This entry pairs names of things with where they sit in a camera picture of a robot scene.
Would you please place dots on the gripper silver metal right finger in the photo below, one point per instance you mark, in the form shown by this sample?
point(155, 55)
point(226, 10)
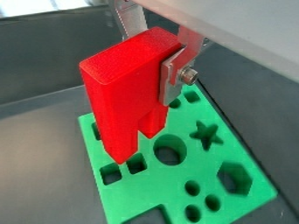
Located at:
point(176, 68)

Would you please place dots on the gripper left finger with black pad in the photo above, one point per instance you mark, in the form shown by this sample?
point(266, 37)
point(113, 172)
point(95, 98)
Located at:
point(129, 17)

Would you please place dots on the red double-square block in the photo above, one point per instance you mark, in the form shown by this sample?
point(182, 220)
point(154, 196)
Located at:
point(121, 78)

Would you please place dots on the green foam shape board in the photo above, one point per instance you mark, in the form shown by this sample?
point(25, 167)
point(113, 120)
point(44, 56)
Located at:
point(191, 175)

